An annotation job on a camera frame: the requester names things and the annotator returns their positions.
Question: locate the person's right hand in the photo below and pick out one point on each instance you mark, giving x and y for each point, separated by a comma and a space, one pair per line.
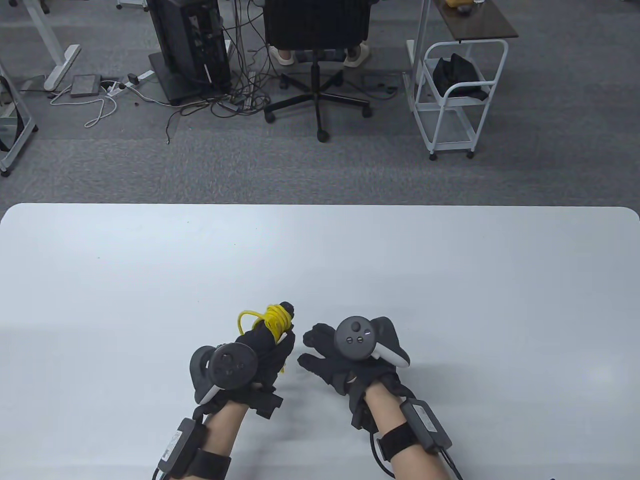
335, 372

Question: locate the person's left hand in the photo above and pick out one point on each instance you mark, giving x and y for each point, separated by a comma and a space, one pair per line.
272, 352

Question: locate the person's left forearm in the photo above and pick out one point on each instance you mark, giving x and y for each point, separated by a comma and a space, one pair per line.
225, 430

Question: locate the black right forearm sensor box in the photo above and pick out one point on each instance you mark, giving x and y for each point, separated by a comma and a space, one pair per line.
425, 425

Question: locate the person's right forearm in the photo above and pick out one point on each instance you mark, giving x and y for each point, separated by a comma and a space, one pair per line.
385, 410

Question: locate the black left forearm sensor box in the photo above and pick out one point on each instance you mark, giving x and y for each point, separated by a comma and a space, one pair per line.
177, 445

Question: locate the grey right hand controller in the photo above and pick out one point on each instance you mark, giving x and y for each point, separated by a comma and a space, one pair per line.
355, 337

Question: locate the grey hand controller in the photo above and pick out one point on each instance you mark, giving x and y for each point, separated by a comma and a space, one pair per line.
230, 365
355, 337

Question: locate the grey left hand controller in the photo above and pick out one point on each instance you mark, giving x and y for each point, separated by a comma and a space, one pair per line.
230, 365

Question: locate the white rolling cart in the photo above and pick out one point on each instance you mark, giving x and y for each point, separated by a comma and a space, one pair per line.
450, 131

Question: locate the black flat floor stand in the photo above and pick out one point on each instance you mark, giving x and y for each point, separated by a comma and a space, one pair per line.
170, 94

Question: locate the white power strip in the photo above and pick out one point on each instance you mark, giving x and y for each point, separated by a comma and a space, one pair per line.
132, 82

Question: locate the black bag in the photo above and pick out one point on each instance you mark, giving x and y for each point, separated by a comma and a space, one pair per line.
457, 72

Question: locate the grey flat box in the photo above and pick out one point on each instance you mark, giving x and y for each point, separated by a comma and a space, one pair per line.
85, 86

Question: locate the black computer tower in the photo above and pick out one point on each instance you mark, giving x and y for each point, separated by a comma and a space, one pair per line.
172, 40

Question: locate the black office chair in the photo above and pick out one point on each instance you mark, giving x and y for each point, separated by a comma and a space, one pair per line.
315, 20

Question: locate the brown top side table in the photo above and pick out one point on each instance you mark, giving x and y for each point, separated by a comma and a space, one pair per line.
480, 22

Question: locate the small yellow object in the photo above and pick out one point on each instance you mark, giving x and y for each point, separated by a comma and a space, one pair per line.
456, 3

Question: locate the white desk leg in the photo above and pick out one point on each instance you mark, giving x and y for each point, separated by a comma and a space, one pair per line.
45, 35

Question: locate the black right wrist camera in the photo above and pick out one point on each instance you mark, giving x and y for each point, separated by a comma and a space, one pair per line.
361, 415

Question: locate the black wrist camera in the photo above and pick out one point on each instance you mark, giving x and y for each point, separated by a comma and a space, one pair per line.
361, 415
267, 404

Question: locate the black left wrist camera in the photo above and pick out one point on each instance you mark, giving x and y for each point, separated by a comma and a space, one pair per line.
267, 404

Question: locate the white metal frame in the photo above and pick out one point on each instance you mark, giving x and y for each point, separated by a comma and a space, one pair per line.
17, 150

